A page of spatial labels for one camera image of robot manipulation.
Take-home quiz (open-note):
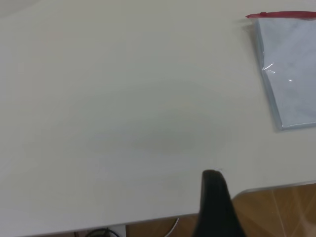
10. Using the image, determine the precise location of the pale blue paper stack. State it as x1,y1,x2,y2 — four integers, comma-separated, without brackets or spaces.
254,18,316,131

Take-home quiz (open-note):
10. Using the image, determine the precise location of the black cable under table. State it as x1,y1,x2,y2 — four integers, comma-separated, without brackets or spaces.
85,228,125,237

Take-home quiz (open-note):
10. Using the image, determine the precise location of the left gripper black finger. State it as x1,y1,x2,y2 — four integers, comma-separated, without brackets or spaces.
192,169,247,237

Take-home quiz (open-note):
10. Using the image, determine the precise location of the white cable under table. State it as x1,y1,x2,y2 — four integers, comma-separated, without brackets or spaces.
164,216,181,235

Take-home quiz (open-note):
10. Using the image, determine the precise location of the clear plastic red-zip bag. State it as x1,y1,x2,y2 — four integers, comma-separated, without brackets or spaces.
245,10,316,133

